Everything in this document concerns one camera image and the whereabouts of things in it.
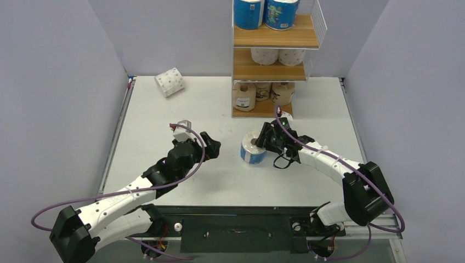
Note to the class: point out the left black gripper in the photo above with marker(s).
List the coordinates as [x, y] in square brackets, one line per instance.
[211, 147]

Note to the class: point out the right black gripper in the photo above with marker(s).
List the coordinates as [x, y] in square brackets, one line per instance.
[271, 136]

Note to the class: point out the blue roll back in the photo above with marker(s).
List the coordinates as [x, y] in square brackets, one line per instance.
[249, 152]

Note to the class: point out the blue roll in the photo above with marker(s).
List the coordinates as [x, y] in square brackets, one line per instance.
[249, 152]
[280, 15]
[248, 14]

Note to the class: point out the brown roll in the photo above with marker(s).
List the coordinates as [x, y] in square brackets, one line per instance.
[244, 96]
[282, 92]
[263, 90]

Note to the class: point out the white floral roll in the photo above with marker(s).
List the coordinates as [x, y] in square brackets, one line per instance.
[264, 56]
[291, 57]
[170, 82]

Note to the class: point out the blue roll front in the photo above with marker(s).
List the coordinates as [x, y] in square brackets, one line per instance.
[248, 14]

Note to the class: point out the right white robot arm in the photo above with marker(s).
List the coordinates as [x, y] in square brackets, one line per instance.
[366, 194]

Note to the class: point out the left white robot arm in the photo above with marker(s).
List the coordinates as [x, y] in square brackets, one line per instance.
[78, 233]

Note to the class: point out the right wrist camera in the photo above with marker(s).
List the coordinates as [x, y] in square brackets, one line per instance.
[286, 115]

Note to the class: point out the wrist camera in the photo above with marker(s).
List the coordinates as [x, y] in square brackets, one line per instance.
[181, 131]
[286, 115]

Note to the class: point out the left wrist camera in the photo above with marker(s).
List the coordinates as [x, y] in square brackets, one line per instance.
[181, 131]

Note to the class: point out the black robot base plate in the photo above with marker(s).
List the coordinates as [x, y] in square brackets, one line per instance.
[211, 229]

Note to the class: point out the white wire wooden shelf rack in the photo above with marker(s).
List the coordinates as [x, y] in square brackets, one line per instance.
[307, 33]

